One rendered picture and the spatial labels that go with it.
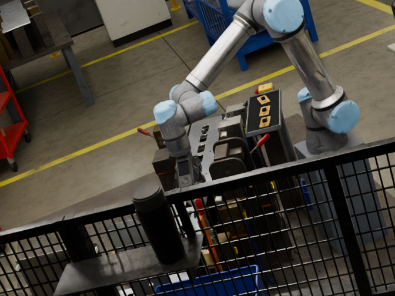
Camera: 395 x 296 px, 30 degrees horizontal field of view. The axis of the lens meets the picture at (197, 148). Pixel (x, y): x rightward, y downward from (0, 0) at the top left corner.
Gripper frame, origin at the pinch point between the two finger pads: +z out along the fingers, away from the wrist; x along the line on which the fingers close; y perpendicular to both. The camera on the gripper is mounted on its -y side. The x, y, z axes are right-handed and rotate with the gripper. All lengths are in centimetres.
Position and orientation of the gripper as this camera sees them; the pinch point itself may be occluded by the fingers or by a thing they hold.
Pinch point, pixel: (198, 203)
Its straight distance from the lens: 239.4
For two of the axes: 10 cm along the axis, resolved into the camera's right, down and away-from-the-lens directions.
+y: 1.0, -4.5, 8.9
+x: -9.4, 2.4, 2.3
